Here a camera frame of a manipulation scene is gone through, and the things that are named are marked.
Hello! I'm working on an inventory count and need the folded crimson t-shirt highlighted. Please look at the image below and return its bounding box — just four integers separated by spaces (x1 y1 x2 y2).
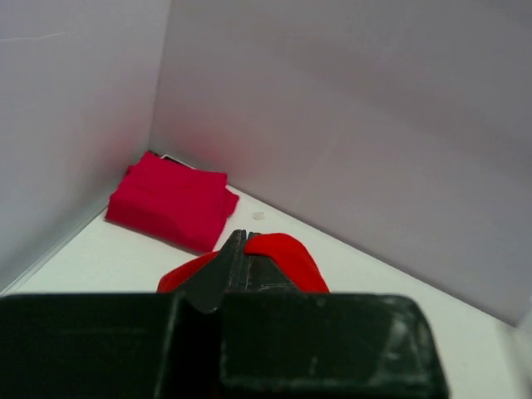
106 152 239 253

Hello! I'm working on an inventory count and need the red t-shirt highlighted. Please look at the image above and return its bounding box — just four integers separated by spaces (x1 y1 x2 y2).
156 233 330 293

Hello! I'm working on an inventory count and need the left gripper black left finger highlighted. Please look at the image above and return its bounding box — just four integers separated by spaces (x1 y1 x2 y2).
1 230 247 398

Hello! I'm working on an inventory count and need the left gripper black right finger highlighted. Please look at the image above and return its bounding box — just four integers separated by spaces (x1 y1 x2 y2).
219 255 449 398

